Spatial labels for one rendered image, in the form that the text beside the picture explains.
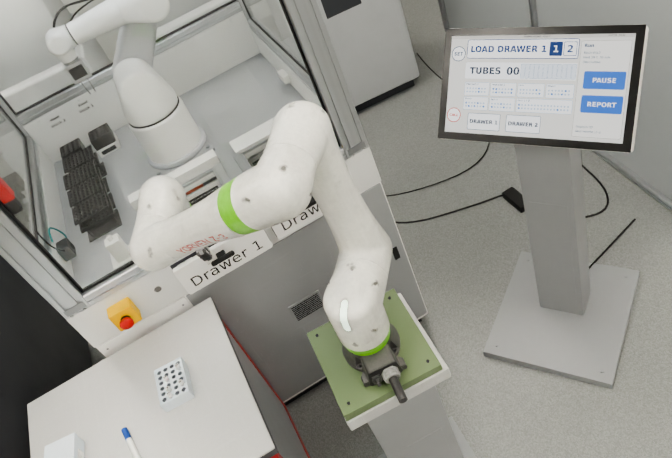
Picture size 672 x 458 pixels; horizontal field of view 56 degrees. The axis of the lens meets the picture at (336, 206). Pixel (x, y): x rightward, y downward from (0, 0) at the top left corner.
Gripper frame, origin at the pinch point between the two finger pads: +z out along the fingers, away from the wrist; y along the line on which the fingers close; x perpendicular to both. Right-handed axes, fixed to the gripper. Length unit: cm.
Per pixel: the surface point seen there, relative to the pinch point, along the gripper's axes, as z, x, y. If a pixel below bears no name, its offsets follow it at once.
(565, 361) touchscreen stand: 71, 86, 69
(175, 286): 10.4, -13.8, -2.5
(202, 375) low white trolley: 9.1, -17.4, 27.1
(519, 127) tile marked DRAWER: -14, 90, 23
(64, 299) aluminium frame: -4.9, -40.1, -8.2
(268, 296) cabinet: 32.9, 8.1, 5.8
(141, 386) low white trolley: 11.9, -34.5, 19.2
